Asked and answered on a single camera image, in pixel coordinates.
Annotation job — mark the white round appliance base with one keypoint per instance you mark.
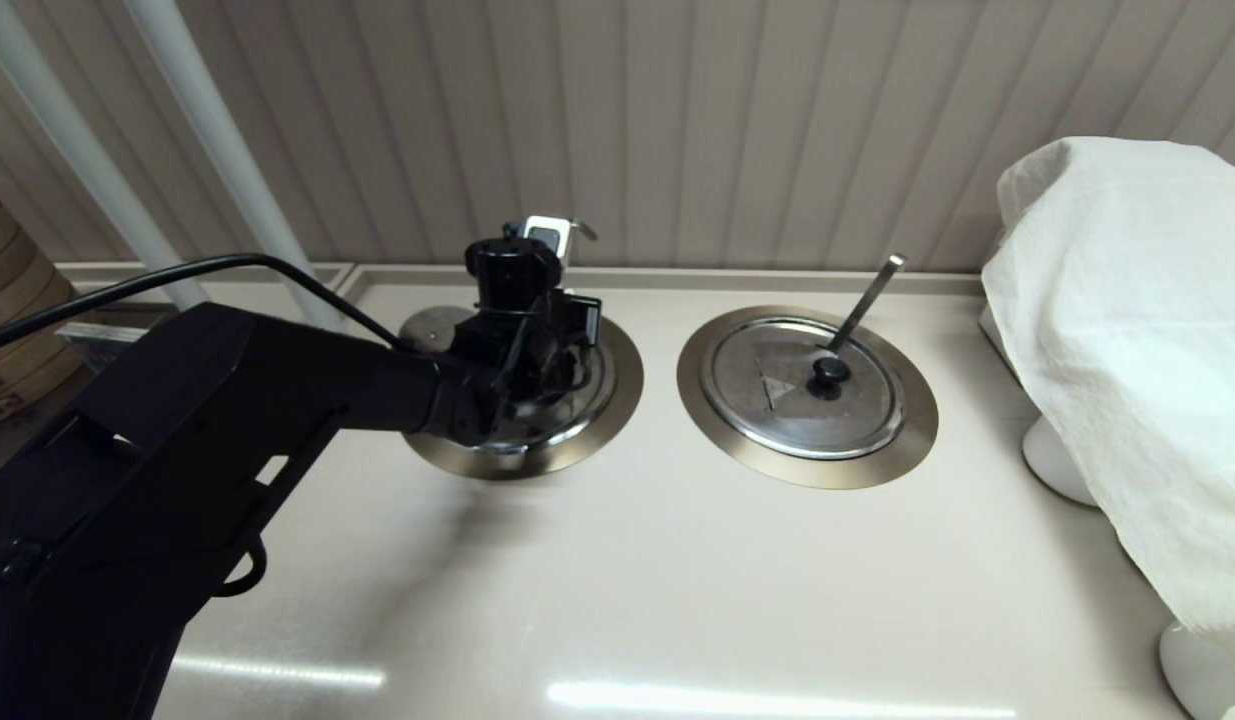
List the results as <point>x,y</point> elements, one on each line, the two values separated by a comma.
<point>1197,675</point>
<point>1052,465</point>

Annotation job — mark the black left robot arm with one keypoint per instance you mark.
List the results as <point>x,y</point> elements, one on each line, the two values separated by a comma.
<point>197,450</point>

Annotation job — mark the thick white support pole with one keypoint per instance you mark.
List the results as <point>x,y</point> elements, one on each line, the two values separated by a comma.
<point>227,170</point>

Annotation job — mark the bamboo steamer stack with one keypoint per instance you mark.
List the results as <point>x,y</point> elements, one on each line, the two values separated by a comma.
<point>17,270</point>

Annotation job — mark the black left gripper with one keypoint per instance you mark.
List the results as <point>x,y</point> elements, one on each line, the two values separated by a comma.
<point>527,350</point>

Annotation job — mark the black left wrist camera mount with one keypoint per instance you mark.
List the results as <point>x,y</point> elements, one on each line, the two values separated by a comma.
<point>512,275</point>

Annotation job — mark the white cloth cover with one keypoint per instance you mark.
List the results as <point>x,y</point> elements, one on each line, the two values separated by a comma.
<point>1127,330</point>

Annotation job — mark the steel lid, flat-ladle pot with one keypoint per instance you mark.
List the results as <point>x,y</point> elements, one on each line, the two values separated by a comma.
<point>767,410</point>

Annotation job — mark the thin white support pole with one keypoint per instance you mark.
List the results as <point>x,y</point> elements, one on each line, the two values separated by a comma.
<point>77,150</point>

